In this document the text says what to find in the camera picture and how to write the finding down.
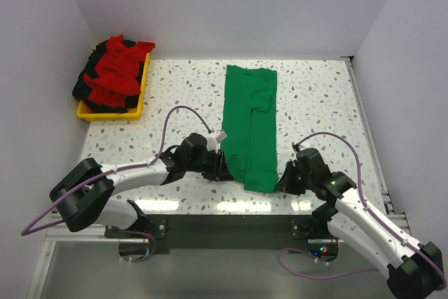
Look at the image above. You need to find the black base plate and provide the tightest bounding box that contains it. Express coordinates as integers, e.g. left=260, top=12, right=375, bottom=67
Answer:
left=105, top=214, right=340, bottom=261

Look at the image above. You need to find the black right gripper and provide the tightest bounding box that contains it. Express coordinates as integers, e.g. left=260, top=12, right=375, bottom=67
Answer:
left=274, top=161, right=314, bottom=195

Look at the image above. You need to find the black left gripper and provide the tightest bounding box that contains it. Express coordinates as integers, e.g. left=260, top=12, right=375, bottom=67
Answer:
left=185, top=147, right=233, bottom=181

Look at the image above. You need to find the aluminium rail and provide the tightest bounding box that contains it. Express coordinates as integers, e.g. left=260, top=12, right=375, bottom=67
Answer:
left=43, top=211, right=416, bottom=244
left=341, top=57, right=396, bottom=215

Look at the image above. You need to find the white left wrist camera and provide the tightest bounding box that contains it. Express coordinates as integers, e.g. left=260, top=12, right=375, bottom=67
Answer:
left=205, top=130, right=227, bottom=152

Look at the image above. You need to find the green t shirt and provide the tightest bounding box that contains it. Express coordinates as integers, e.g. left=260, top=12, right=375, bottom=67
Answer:
left=221, top=65, right=278, bottom=193

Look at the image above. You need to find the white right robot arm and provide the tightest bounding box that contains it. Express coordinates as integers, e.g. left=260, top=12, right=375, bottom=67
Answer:
left=276, top=148, right=447, bottom=298

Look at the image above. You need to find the aluminium right side rail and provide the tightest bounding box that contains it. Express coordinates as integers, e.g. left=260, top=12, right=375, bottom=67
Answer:
left=341, top=57, right=396, bottom=215

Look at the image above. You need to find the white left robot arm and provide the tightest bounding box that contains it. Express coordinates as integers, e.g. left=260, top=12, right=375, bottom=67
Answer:
left=49, top=131, right=233, bottom=237

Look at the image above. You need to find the red t shirt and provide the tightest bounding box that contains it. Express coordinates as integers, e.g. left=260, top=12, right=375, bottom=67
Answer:
left=83, top=34, right=156, bottom=108

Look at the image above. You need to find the yellow plastic bin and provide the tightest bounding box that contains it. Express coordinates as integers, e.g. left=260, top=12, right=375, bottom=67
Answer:
left=76, top=53, right=151, bottom=123

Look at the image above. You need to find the aluminium front rail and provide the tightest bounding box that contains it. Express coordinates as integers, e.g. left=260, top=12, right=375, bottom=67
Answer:
left=43, top=211, right=416, bottom=244

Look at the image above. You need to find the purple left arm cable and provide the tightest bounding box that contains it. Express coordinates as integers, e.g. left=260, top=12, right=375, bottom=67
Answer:
left=20, top=106, right=214, bottom=263

